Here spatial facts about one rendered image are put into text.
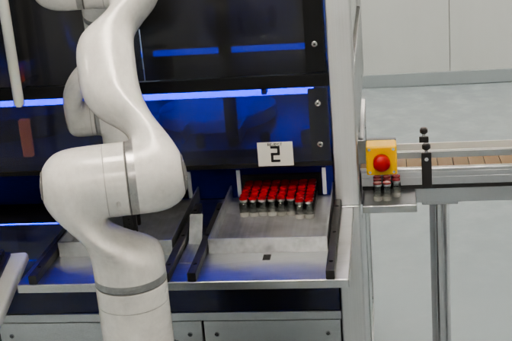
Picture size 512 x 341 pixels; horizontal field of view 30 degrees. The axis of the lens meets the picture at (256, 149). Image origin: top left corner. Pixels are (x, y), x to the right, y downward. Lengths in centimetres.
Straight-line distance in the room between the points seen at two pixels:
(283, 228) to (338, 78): 37
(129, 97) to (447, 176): 106
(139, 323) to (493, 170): 112
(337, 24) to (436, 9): 469
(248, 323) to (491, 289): 162
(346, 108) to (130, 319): 87
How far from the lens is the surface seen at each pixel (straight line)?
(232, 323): 247
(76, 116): 207
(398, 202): 233
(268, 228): 220
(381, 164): 223
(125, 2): 166
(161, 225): 228
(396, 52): 691
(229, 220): 227
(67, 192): 151
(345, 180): 229
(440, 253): 252
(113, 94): 158
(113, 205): 152
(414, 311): 372
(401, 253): 420
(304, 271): 199
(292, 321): 245
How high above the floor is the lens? 172
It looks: 18 degrees down
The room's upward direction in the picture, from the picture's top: 5 degrees counter-clockwise
